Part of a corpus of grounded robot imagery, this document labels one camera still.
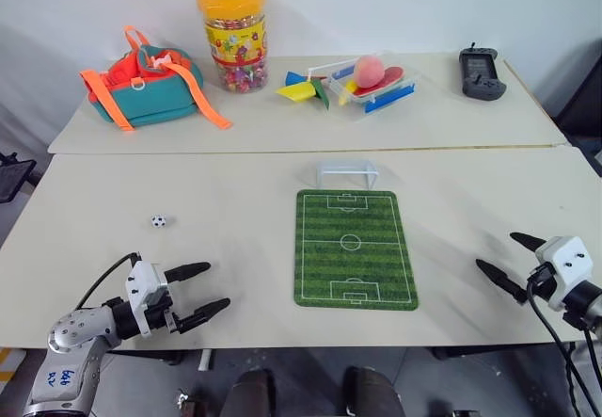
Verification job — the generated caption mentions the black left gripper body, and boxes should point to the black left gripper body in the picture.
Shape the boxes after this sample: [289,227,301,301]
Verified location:
[142,293,183,337]

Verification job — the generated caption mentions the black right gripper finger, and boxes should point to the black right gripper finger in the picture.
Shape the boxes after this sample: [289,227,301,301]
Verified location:
[509,232,548,252]
[475,258,530,305]

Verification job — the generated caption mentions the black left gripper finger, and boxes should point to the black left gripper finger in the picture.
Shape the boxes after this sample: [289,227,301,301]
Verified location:
[176,297,232,335]
[164,261,212,284]

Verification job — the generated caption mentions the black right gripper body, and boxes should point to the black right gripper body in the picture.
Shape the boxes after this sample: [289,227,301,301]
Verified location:
[526,262,560,302]

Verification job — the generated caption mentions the dark rounded shape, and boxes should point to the dark rounded shape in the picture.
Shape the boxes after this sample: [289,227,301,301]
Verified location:
[341,365,406,417]
[219,368,277,417]

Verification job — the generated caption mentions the dark chair beside table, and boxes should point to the dark chair beside table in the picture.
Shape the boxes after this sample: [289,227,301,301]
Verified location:
[553,39,602,179]

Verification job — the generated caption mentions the green soccer field mat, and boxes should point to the green soccer field mat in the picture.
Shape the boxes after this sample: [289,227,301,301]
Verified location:
[293,188,420,312]

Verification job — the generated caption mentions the black handheld game console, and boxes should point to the black handheld game console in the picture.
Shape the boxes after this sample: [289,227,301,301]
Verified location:
[458,41,508,103]

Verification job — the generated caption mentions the teal orange fabric bag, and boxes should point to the teal orange fabric bag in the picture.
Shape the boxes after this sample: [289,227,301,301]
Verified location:
[78,24,234,133]

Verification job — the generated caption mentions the small white toy goal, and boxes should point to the small white toy goal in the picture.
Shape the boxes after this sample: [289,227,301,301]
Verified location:
[313,160,380,191]

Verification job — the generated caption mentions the black stand beside table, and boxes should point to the black stand beside table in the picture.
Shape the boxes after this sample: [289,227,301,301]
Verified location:
[0,152,41,204]

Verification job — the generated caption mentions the clear plastic box blue clips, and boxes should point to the clear plastic box blue clips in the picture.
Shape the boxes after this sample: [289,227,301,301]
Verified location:
[325,51,422,115]

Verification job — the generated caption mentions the colourful paper pinwheel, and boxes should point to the colourful paper pinwheel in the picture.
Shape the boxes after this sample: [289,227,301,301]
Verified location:
[274,58,359,110]

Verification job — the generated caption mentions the pink toy peach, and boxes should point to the pink toy peach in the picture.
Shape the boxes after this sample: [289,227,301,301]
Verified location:
[353,55,388,89]

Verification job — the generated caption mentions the yellow toy piece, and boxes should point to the yellow toy piece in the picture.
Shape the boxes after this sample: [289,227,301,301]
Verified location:
[338,79,361,107]

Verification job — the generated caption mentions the candy jar with orange lid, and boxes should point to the candy jar with orange lid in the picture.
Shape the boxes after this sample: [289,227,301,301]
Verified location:
[196,0,271,94]

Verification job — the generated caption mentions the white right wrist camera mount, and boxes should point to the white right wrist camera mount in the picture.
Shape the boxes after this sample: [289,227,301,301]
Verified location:
[534,235,594,313]

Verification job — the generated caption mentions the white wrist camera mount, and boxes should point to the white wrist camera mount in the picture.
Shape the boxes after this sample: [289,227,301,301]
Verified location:
[534,235,594,313]
[124,260,172,339]

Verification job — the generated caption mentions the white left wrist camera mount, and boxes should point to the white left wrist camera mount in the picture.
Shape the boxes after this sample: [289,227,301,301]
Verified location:
[124,260,172,339]

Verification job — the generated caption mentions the black table frame bar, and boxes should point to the black table frame bar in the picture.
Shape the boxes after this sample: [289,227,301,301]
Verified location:
[429,341,574,361]
[103,348,185,367]

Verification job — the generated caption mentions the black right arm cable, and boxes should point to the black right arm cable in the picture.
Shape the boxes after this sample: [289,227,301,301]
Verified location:
[526,278,602,417]

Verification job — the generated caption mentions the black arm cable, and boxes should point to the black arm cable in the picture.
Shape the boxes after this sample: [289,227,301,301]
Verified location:
[526,278,602,417]
[74,252,143,311]

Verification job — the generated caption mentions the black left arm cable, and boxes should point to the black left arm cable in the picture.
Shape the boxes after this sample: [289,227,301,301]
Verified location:
[74,252,143,311]

